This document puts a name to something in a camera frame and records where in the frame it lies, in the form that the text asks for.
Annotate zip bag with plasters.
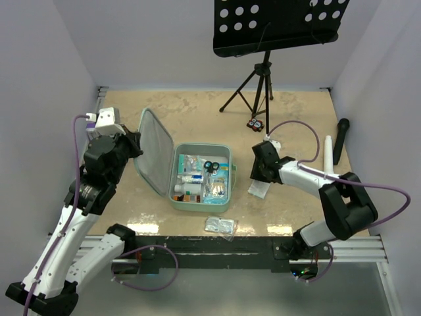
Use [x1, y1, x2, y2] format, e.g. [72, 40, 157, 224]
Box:
[247, 180, 270, 199]

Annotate black handled scissors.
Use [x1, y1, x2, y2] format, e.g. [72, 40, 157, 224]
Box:
[203, 161, 220, 174]

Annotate teal packet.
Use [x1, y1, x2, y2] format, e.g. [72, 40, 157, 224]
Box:
[178, 154, 202, 174]

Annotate mint green medicine case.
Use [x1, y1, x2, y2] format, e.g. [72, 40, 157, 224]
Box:
[134, 108, 236, 213]

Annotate small clear packet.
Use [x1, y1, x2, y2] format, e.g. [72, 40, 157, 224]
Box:
[205, 216, 237, 242]

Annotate white plastic bottle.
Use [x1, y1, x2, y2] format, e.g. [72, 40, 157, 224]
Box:
[174, 183, 201, 195]

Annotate white bandage roll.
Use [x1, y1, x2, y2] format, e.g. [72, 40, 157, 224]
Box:
[181, 174, 203, 184]

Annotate amber medicine bottle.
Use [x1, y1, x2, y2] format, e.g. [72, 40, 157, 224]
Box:
[173, 194, 201, 203]

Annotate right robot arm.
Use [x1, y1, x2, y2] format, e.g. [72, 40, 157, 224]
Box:
[251, 141, 378, 259]

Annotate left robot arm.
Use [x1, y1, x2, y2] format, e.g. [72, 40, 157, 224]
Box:
[5, 124, 143, 315]

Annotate red owl toy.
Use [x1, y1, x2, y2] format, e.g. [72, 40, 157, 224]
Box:
[246, 118, 264, 132]

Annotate purple metronome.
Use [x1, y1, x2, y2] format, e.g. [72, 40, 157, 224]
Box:
[86, 122, 97, 140]

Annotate white microphone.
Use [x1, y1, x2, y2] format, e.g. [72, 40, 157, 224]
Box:
[324, 135, 334, 174]

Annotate black microphone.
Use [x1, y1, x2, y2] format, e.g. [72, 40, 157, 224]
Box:
[333, 118, 350, 165]

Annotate black music stand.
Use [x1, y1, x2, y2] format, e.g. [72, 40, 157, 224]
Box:
[212, 0, 353, 132]

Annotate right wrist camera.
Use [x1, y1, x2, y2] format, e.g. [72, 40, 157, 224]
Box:
[263, 134, 282, 153]

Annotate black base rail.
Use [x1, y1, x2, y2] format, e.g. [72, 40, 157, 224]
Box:
[113, 236, 330, 274]

